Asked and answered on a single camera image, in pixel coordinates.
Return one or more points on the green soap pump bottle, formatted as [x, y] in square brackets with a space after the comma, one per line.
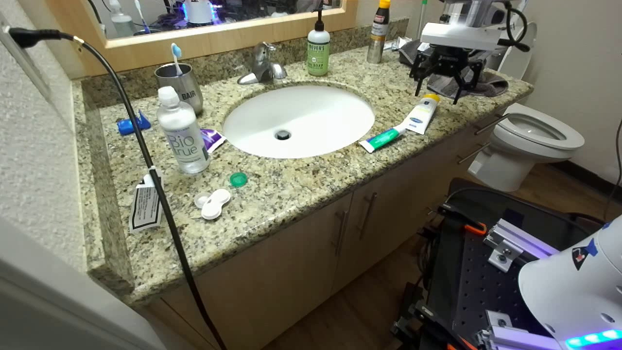
[318, 51]

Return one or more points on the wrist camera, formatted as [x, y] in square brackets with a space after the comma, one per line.
[457, 36]

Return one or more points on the white tube yellow cap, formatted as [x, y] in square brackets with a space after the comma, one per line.
[420, 115]

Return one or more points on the steel cup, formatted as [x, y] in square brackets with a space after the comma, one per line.
[187, 90]

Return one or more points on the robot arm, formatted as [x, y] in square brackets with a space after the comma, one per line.
[573, 291]

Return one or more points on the white contact lens case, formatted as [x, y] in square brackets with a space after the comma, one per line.
[214, 203]

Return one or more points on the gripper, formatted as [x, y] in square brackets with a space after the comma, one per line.
[449, 59]

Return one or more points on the wood framed mirror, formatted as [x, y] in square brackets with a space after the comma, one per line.
[218, 31]

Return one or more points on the small white packet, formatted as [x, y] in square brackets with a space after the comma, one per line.
[394, 44]

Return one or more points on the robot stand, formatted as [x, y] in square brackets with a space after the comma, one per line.
[481, 272]

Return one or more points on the silver spray can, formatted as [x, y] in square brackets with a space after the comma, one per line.
[376, 41]

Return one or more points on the wooden cabinet door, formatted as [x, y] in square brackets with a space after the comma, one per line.
[393, 204]
[272, 287]

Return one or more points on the purple packet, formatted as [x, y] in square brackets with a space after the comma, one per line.
[214, 138]

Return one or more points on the silver tap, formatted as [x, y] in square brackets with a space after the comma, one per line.
[262, 68]

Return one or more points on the green white toothpaste tube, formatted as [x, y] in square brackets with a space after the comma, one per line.
[384, 138]

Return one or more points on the dark grey towel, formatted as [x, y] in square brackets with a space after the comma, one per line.
[488, 86]

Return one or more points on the white oval sink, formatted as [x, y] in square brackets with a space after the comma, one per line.
[311, 116]

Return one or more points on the white toilet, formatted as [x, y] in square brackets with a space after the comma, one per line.
[525, 146]

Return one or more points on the blue plastic holder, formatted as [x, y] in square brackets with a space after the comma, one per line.
[129, 125]

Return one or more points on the white blue toothbrush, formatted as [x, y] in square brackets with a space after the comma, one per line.
[176, 56]

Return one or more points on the wall socket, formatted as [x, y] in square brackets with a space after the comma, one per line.
[24, 63]

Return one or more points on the green round cap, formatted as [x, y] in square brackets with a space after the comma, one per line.
[238, 179]

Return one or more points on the clear lens solution bottle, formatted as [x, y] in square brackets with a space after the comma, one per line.
[183, 136]

